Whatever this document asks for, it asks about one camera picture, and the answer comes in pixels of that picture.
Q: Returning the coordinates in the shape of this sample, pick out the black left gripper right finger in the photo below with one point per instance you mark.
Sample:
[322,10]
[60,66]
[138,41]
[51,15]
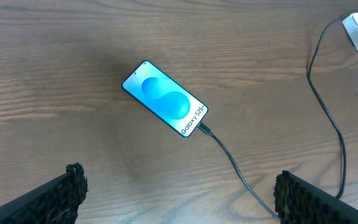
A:
[297,201]

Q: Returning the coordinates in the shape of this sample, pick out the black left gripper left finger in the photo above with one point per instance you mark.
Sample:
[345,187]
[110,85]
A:
[57,201]

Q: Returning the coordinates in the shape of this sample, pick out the blue Galaxy smartphone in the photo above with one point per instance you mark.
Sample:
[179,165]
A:
[165,98]

